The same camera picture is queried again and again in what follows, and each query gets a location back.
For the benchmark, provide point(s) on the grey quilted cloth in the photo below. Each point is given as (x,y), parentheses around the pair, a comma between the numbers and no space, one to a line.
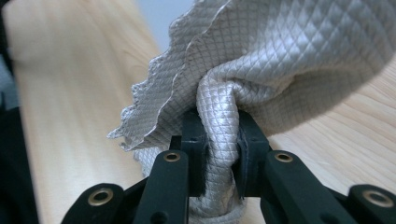
(280,46)

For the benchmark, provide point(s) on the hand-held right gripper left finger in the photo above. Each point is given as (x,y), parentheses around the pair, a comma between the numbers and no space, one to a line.
(194,146)

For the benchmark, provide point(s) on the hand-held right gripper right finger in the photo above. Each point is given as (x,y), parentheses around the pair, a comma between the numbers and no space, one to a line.
(252,149)

